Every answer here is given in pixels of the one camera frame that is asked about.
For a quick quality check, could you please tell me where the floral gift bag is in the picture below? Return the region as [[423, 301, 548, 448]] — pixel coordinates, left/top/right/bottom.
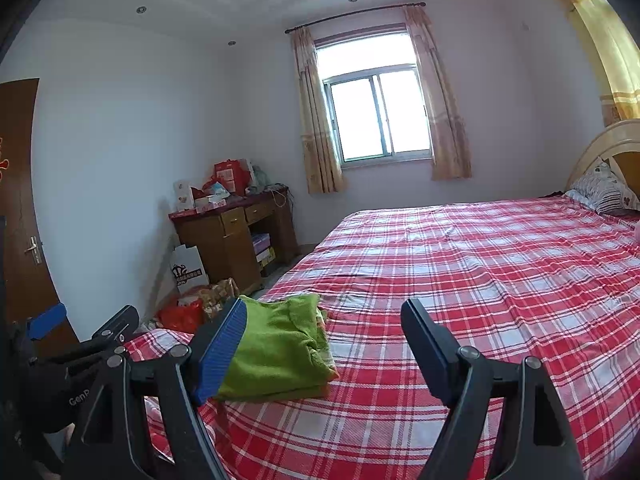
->
[[202, 278, 241, 321]]

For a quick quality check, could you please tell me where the brown wooden desk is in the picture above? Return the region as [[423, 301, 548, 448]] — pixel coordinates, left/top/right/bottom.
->
[[168, 186, 299, 295]]

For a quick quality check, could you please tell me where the green striped knit sweater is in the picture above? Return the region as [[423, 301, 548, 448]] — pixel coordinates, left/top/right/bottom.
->
[[215, 294, 340, 403]]

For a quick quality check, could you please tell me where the red gift box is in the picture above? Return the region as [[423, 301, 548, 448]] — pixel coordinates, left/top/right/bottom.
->
[[214, 159, 252, 197]]

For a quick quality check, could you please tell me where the dark curtain rod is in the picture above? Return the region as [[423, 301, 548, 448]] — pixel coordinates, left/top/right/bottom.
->
[[285, 2, 427, 35]]

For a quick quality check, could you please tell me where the red plastic bag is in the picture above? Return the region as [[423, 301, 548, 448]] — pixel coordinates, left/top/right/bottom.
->
[[156, 300, 206, 333]]

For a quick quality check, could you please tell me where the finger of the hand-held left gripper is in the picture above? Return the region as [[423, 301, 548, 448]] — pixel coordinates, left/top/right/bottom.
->
[[47, 304, 141, 366], [26, 302, 67, 342]]

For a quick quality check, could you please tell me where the sliding window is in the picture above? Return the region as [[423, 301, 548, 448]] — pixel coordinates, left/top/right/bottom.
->
[[315, 30, 433, 163]]

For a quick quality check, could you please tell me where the bed with red plaid sheet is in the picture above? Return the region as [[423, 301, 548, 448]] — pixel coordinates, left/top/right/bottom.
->
[[122, 195, 640, 480]]

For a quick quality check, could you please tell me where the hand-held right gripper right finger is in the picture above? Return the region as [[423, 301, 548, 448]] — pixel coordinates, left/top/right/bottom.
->
[[401, 298, 586, 480]]

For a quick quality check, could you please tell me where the yellow curtain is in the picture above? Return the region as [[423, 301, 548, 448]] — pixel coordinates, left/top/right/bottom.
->
[[530, 0, 640, 128]]

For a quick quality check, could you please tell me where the brown wooden door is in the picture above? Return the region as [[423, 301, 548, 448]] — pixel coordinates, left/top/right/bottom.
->
[[0, 78, 81, 351]]

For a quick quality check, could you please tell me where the cream wooden headboard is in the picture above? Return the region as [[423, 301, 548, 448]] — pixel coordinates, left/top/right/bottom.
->
[[565, 119, 640, 196]]

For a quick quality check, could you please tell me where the stack of flat boxes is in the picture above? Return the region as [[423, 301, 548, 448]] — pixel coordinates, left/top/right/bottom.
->
[[250, 232, 277, 267]]

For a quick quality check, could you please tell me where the pale green bag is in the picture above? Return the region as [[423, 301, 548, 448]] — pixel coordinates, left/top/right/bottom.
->
[[250, 165, 272, 194]]

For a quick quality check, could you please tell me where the white printed box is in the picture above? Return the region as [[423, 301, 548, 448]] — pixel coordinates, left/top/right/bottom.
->
[[173, 180, 197, 212]]

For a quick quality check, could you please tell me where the white paper bag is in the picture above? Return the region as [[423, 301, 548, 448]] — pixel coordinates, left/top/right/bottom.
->
[[169, 244, 211, 295]]

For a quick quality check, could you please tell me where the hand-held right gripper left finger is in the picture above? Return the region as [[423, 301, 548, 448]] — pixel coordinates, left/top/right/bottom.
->
[[62, 297, 248, 480]]

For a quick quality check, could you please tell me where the patterned pillow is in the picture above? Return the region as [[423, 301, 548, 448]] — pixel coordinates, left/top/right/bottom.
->
[[565, 157, 640, 217]]

